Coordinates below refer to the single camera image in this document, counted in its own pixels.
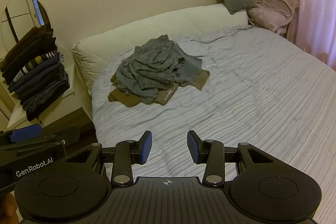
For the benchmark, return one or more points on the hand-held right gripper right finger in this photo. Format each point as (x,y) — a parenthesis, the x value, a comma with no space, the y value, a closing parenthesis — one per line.
(193,146)

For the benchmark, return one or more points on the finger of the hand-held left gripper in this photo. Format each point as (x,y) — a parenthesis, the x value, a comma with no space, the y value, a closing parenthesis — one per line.
(63,134)
(25,133)

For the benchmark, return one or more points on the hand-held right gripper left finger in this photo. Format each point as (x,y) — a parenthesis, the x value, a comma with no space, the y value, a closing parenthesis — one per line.
(146,146)

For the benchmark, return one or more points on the grey knit sweater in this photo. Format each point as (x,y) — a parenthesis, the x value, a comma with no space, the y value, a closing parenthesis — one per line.
(155,69)

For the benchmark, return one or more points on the stack of folded dark clothes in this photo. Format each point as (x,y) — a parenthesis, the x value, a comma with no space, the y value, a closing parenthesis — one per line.
(36,74)

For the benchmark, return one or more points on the person's left hand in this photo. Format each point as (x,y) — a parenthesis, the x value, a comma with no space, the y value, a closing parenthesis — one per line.
(8,209)

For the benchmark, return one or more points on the white dressing table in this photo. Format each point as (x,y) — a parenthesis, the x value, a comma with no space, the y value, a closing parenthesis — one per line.
(69,94)

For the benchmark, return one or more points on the brown garment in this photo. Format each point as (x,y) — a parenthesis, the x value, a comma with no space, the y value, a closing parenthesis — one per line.
(195,79)

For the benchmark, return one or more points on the bed with striped grey cover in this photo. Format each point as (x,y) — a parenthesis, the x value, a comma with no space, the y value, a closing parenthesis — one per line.
(249,98)

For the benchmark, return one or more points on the pink crumpled blanket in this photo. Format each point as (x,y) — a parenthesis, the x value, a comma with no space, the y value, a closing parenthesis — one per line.
(273,10)

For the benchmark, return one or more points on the oval wall mirror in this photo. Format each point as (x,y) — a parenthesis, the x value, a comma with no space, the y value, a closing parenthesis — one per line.
(21,14)

